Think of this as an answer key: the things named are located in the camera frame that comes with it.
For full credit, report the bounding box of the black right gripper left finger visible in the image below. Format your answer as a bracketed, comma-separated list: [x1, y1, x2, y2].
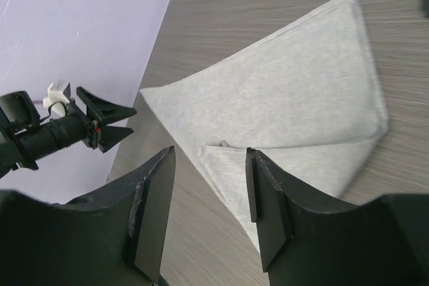
[1, 147, 176, 285]

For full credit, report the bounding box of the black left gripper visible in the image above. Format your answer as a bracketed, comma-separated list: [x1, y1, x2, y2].
[17, 86, 137, 161]

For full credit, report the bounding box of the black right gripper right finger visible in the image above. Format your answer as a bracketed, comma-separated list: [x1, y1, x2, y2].
[245, 148, 428, 285]

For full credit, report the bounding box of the grey cloth napkin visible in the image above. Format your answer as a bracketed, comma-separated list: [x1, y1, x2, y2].
[141, 0, 389, 246]

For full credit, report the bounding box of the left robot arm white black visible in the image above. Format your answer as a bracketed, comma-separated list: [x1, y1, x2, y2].
[1, 86, 137, 175]

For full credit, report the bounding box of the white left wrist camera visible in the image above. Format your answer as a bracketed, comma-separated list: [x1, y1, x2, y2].
[43, 81, 71, 117]

